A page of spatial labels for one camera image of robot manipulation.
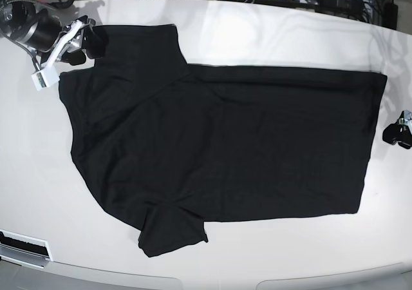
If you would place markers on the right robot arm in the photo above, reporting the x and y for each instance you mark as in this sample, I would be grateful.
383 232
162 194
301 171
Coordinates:
17 16

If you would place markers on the black t-shirt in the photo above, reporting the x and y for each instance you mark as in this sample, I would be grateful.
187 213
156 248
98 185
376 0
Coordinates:
166 146

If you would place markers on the black power adapter box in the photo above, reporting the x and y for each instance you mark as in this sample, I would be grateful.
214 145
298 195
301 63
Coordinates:
390 16

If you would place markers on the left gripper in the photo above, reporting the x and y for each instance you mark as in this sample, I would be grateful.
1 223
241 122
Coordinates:
399 133

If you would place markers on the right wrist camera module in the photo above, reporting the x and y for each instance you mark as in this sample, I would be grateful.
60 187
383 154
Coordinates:
45 78

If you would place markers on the table cable grommet slot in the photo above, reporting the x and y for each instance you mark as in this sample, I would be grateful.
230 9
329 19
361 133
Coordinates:
25 250

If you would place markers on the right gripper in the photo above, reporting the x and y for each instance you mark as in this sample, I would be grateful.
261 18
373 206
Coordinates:
47 31

